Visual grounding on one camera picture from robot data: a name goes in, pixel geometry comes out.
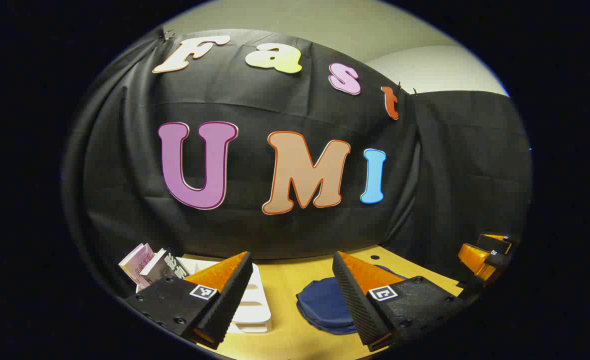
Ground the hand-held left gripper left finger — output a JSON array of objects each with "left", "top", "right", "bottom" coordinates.
[{"left": 124, "top": 251, "right": 254, "bottom": 351}]

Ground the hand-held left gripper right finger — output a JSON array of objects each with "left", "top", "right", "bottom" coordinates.
[{"left": 331, "top": 251, "right": 471, "bottom": 353}]

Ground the white bookshelf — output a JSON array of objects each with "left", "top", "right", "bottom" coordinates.
[{"left": 135, "top": 256, "right": 273, "bottom": 335}]

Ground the blue schoolbag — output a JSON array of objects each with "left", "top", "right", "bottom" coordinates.
[{"left": 296, "top": 265, "right": 408, "bottom": 336}]

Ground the black and grey book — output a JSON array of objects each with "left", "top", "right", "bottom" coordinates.
[{"left": 140, "top": 248, "right": 191, "bottom": 286}]

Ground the pink book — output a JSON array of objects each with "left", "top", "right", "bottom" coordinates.
[{"left": 118, "top": 243, "right": 156, "bottom": 290}]

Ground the black backdrop cloth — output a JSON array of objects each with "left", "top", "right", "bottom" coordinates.
[{"left": 61, "top": 29, "right": 533, "bottom": 301}]

